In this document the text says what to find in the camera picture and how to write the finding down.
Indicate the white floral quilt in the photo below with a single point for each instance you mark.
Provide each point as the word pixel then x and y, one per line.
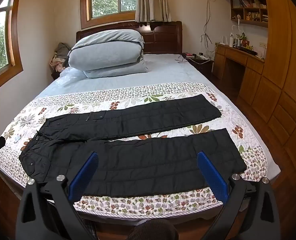
pixel 128 205

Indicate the dark wooden nightstand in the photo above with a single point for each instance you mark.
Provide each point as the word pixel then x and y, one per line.
pixel 203 66

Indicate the white desk lamp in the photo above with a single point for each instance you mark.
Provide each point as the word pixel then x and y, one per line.
pixel 237 27

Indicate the clear plastic bag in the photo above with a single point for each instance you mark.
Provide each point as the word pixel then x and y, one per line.
pixel 68 76

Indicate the wide wooden window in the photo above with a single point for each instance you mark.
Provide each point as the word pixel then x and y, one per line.
pixel 0 42

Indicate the tall wooden wardrobe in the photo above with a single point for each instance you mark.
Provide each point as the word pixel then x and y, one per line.
pixel 282 67

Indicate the flat black device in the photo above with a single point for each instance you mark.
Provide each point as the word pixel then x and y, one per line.
pixel 247 50

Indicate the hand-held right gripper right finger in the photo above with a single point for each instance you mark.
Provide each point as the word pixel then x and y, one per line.
pixel 210 175

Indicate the light blue bed sheet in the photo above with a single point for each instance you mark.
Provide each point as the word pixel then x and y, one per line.
pixel 168 70

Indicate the black quilted pants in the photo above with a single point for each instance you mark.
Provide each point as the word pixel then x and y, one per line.
pixel 138 165

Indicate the wooden wall shelf with books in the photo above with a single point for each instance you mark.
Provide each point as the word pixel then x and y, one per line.
pixel 249 10

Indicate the arched wooden window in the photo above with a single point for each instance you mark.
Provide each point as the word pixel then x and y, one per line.
pixel 105 2

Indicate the folded grey-blue duvet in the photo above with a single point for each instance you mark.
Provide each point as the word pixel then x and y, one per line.
pixel 105 52

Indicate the beige curtain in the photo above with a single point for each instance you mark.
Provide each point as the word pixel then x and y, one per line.
pixel 153 0

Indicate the pile of clothes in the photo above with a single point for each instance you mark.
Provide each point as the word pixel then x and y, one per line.
pixel 60 52

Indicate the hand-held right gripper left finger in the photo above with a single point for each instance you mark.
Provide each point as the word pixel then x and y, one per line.
pixel 85 175

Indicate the person's leg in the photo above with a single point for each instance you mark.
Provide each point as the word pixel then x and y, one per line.
pixel 150 231

